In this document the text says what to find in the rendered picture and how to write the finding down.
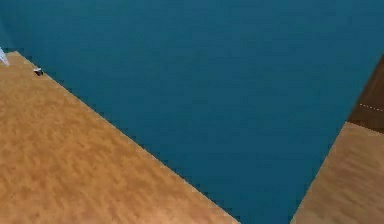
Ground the dark brown wooden door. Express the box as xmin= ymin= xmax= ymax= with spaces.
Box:
xmin=347 ymin=55 xmax=384 ymax=135

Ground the pale white object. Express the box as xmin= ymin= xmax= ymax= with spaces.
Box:
xmin=0 ymin=47 xmax=10 ymax=67

